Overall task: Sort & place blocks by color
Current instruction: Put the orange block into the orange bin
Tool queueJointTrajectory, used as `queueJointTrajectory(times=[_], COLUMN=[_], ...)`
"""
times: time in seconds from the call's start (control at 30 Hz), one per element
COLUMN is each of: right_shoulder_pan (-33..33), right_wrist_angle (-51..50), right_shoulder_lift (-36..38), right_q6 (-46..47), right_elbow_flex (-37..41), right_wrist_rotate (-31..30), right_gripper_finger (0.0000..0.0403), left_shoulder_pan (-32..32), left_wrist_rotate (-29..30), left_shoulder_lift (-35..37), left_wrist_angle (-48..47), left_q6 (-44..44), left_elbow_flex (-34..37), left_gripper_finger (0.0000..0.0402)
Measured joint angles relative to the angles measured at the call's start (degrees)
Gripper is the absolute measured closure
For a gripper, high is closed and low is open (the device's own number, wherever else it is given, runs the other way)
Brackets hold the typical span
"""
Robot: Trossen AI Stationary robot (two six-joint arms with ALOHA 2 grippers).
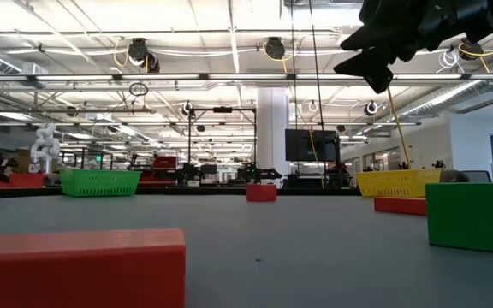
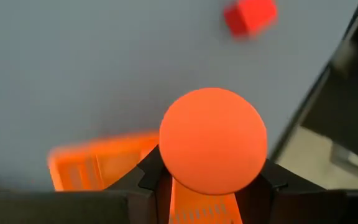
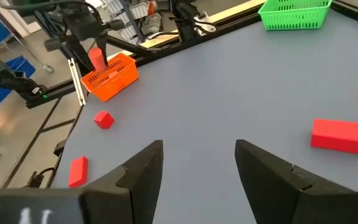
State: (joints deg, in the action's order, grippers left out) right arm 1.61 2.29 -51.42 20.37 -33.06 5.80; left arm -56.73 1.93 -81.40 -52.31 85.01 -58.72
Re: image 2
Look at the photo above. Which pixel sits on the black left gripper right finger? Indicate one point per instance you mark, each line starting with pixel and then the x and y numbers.
pixel 291 205

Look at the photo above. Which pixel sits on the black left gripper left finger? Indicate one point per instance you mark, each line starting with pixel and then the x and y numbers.
pixel 104 207

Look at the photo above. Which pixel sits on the orange round block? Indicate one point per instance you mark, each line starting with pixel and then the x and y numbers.
pixel 213 140

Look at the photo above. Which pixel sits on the orange-red plastic basket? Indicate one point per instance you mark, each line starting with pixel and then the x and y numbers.
pixel 98 165

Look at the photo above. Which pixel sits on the red cube block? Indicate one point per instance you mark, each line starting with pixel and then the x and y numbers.
pixel 250 15

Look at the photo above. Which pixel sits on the black aluminium table frame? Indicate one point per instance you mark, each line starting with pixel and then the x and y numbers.
pixel 346 93

